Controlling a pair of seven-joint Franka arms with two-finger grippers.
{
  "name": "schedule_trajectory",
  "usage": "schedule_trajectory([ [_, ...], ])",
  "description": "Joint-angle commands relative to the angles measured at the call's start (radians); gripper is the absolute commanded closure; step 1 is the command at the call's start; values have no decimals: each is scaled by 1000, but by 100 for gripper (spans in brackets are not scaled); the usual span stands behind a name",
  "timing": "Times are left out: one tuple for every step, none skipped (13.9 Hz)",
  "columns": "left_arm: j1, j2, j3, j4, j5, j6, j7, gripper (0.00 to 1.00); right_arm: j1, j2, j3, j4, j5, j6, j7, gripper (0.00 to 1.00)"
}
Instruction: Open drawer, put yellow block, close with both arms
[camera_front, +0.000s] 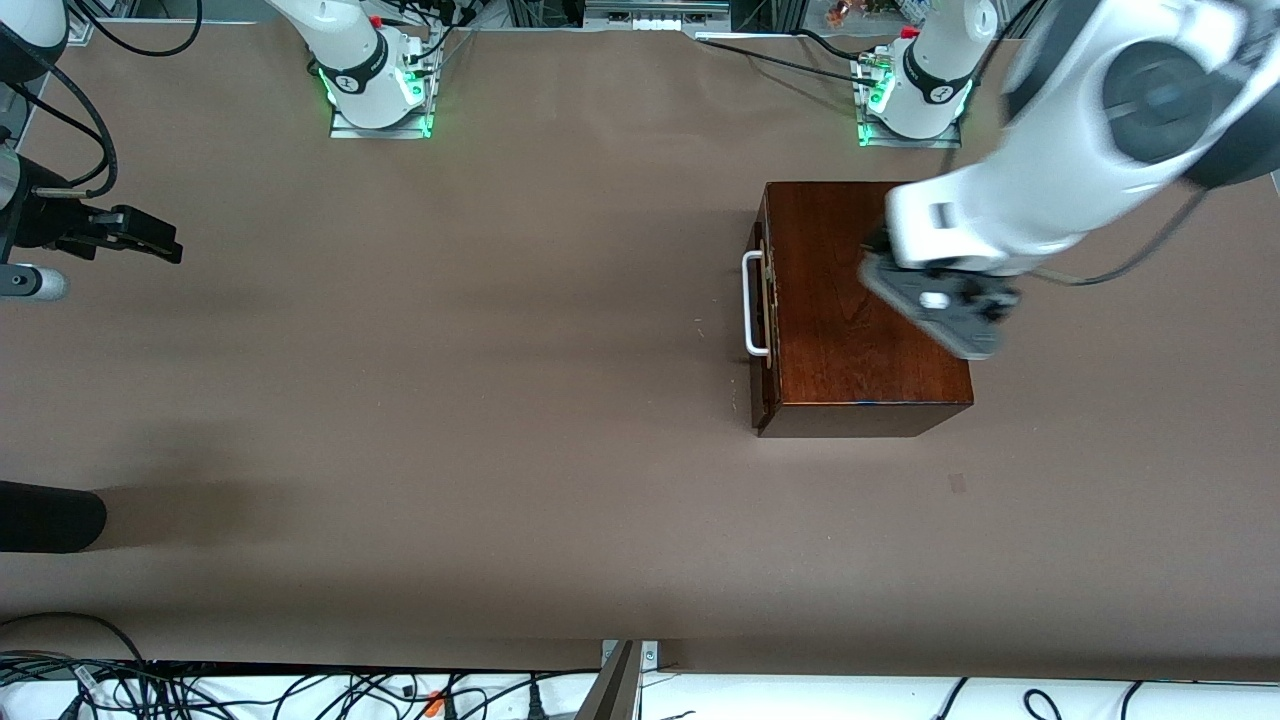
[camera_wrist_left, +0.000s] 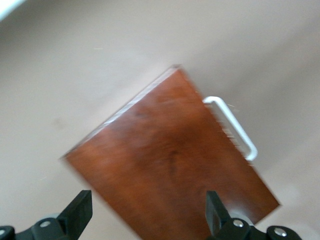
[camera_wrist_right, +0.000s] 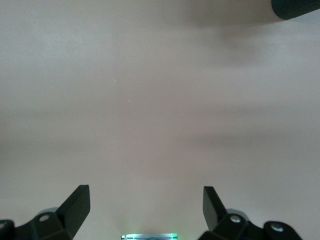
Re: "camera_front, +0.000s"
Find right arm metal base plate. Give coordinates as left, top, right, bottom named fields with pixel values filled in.
left=329, top=30, right=435, bottom=140

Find black looping cable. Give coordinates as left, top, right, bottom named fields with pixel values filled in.
left=75, top=0, right=207, bottom=58

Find light wood drawer white handle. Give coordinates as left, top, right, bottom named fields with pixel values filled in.
left=740, top=195, right=777, bottom=426

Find black ribbed cylinder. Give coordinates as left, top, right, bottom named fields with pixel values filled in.
left=0, top=481, right=108, bottom=554

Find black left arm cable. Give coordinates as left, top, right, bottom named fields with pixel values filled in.
left=940, top=0, right=1213, bottom=288

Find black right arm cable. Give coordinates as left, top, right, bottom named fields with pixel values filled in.
left=0, top=20, right=120, bottom=200

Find grey metal bracket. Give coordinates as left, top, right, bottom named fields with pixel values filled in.
left=575, top=640, right=661, bottom=720

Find dark brown wooden cabinet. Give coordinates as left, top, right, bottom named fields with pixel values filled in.
left=750, top=181, right=975, bottom=439

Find aluminium frame with power strip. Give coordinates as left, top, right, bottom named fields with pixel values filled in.
left=580, top=0, right=736, bottom=33

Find black cable to left base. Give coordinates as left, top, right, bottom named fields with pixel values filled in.
left=695, top=28, right=883, bottom=87

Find black cable tangle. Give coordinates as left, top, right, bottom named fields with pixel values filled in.
left=0, top=612, right=601, bottom=720

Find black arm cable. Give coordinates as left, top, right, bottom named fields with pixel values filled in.
left=940, top=0, right=1213, bottom=288
left=0, top=20, right=120, bottom=200

